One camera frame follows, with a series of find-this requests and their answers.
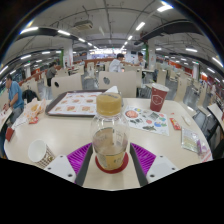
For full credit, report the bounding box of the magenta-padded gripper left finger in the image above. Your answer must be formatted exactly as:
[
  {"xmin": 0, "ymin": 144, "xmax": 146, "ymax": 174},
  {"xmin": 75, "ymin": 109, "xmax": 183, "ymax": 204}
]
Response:
[{"xmin": 43, "ymin": 143, "xmax": 94, "ymax": 187}]

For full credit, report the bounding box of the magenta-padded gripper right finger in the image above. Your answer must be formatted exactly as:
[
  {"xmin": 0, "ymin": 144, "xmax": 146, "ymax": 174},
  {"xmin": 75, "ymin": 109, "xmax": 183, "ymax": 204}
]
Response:
[{"xmin": 129, "ymin": 143, "xmax": 181, "ymax": 187}]

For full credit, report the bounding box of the clear bottle with tan cap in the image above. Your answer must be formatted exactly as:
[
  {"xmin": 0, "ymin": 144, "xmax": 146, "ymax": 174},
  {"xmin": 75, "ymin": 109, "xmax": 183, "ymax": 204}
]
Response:
[{"xmin": 90, "ymin": 92, "xmax": 131, "ymax": 171}]

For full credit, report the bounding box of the round red coaster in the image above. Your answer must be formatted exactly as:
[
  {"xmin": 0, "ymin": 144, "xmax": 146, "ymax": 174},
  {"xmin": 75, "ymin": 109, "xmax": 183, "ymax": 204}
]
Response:
[{"xmin": 94, "ymin": 151, "xmax": 130, "ymax": 175}]

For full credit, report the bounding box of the printed paper flyer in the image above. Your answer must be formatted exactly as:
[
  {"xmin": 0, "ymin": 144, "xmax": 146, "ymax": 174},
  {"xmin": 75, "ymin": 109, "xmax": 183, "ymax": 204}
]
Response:
[{"xmin": 123, "ymin": 105, "xmax": 170, "ymax": 137}]

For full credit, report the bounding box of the red ketchup packet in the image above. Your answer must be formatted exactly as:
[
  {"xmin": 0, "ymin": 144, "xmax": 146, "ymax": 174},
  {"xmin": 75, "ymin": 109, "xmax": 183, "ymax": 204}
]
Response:
[{"xmin": 169, "ymin": 117, "xmax": 182, "ymax": 131}]

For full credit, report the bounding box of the clear plastic snack bag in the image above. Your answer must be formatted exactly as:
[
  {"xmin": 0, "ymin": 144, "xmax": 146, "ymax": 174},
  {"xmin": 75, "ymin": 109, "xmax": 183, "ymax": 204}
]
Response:
[{"xmin": 180, "ymin": 127, "xmax": 201, "ymax": 154}]

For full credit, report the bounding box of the brown food tray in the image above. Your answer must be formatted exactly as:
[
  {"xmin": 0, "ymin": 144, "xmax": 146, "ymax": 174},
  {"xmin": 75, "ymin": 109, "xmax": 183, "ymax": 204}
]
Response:
[{"xmin": 45, "ymin": 88, "xmax": 126, "ymax": 118}]

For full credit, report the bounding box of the crumpled white wrapper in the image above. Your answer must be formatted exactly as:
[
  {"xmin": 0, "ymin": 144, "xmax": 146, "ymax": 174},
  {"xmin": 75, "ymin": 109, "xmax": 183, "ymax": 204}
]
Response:
[{"xmin": 181, "ymin": 115, "xmax": 194, "ymax": 127}]

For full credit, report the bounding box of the flat red paper packet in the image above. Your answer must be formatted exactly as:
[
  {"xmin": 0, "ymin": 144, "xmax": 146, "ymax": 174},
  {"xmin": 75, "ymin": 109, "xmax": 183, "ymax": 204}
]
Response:
[{"xmin": 28, "ymin": 116, "xmax": 40, "ymax": 125}]

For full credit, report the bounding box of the red paper cup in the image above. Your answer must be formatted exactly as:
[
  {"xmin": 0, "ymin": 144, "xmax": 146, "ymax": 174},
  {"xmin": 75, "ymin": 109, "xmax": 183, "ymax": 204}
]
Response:
[{"xmin": 149, "ymin": 83, "xmax": 170, "ymax": 113}]

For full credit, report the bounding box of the white printed card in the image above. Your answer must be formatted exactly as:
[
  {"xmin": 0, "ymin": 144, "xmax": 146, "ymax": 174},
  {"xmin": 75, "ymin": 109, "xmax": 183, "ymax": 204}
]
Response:
[{"xmin": 11, "ymin": 114, "xmax": 29, "ymax": 130}]

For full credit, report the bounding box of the small red box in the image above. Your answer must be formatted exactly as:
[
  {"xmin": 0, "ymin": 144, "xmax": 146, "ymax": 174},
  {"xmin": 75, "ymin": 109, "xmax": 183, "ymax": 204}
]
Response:
[{"xmin": 4, "ymin": 126, "xmax": 16, "ymax": 143}]

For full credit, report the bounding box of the beige wooden chair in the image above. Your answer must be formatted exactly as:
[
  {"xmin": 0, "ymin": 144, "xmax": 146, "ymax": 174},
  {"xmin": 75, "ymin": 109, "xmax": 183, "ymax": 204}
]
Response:
[
  {"xmin": 98, "ymin": 70, "xmax": 138, "ymax": 98},
  {"xmin": 50, "ymin": 73, "xmax": 84, "ymax": 99}
]

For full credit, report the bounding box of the white napkin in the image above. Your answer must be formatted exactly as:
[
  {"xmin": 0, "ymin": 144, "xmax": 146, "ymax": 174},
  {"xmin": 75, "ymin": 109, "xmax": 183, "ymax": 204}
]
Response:
[{"xmin": 104, "ymin": 85, "xmax": 120, "ymax": 95}]

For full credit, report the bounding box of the black backpack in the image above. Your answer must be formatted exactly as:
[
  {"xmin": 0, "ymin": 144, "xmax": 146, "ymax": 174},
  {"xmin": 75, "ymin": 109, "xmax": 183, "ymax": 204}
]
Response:
[{"xmin": 22, "ymin": 89, "xmax": 38, "ymax": 104}]

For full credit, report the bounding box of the group of beige chairs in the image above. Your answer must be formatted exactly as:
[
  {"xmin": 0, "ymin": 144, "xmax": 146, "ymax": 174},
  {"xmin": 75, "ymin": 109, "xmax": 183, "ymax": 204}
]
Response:
[{"xmin": 19, "ymin": 61, "xmax": 218, "ymax": 118}]

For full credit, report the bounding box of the beige dining table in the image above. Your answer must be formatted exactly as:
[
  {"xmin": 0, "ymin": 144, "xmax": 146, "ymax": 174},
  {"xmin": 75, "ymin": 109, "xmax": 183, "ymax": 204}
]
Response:
[
  {"xmin": 206, "ymin": 103, "xmax": 224, "ymax": 134},
  {"xmin": 0, "ymin": 109, "xmax": 12, "ymax": 132}
]

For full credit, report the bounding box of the person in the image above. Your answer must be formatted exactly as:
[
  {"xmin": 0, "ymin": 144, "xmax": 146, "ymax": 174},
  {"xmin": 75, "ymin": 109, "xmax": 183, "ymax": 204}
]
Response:
[
  {"xmin": 134, "ymin": 52, "xmax": 148, "ymax": 79},
  {"xmin": 3, "ymin": 73, "xmax": 25, "ymax": 124},
  {"xmin": 108, "ymin": 53, "xmax": 126, "ymax": 73},
  {"xmin": 45, "ymin": 61, "xmax": 58, "ymax": 88}
]

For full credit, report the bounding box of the ceiling air conditioner unit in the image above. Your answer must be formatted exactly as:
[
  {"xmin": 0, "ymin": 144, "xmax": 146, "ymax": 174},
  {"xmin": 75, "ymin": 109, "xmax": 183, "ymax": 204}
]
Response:
[{"xmin": 73, "ymin": 20, "xmax": 94, "ymax": 31}]

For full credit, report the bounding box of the group of ceiling lights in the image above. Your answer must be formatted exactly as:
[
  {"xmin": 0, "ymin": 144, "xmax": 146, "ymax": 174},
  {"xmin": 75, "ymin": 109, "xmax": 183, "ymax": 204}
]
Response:
[{"xmin": 0, "ymin": 2, "xmax": 224, "ymax": 81}]

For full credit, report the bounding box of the white mug with gold handle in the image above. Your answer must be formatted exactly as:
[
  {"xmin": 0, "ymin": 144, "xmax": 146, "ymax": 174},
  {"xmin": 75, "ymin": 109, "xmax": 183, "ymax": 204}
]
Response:
[{"xmin": 27, "ymin": 139, "xmax": 56, "ymax": 169}]

